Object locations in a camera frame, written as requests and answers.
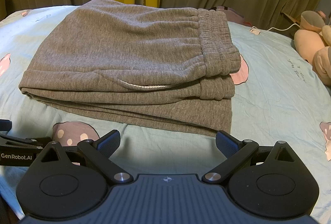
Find pink plush toy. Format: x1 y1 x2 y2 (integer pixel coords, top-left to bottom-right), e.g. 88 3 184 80
294 11 330 87

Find white charging cable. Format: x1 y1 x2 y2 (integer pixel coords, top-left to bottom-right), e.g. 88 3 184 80
249 22 301 35

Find grey sweatpants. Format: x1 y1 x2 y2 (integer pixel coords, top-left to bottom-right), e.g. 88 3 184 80
18 0 241 136

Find dark bedside object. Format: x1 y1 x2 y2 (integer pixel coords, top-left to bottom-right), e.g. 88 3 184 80
211 6 252 27

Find white drawstring cord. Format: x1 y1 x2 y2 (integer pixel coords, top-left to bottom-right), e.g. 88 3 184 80
117 79 179 91

